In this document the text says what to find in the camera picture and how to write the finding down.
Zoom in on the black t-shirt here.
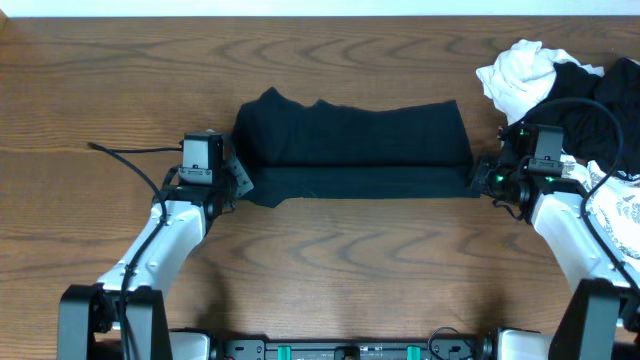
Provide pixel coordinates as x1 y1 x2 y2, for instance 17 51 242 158
232 88 479 208

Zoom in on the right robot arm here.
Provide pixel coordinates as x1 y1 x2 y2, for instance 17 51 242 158
470 124 639 359

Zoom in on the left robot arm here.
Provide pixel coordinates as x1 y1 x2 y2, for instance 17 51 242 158
57 130 254 359

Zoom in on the white fern-print cloth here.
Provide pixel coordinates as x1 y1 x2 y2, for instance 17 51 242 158
561 154 639 271

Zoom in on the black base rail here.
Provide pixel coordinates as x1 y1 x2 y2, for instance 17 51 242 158
169 327 541 360

